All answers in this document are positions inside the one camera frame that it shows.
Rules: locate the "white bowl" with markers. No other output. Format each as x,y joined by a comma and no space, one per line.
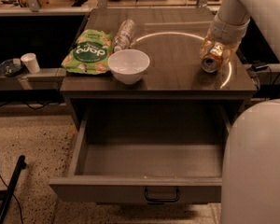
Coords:
129,65

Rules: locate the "dark round dish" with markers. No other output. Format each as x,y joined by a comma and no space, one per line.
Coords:
11,67

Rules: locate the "black pole on floor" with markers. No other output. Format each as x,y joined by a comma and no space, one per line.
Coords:
8,193

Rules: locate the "open grey top drawer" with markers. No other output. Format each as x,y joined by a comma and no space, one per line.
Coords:
121,149

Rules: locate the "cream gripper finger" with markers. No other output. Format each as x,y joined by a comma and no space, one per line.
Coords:
227,52
206,46

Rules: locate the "white paper cup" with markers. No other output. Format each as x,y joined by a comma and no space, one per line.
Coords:
31,63

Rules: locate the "black drawer handle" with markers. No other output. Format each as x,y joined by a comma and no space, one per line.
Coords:
155,195

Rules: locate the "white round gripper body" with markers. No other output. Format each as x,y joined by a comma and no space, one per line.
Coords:
228,33

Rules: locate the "clear plastic water bottle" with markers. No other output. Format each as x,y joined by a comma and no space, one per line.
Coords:
125,35

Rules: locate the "low grey bench shelf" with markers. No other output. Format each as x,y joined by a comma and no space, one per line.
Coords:
45,79

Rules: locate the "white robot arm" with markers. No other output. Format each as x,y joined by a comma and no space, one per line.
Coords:
250,192

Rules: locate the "orange soda can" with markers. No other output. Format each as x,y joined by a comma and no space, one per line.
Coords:
212,65

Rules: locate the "green chip bag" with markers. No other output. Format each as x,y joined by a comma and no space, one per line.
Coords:
91,53

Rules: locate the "grey cabinet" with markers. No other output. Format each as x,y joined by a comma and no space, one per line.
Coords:
171,37

